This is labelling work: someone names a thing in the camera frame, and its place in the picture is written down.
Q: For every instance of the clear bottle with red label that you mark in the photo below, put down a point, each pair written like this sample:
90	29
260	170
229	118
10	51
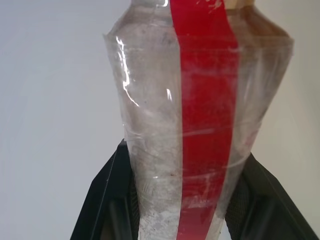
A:
200	112

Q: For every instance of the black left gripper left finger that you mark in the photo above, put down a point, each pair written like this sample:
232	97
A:
110	200

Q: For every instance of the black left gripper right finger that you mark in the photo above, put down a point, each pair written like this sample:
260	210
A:
265	212

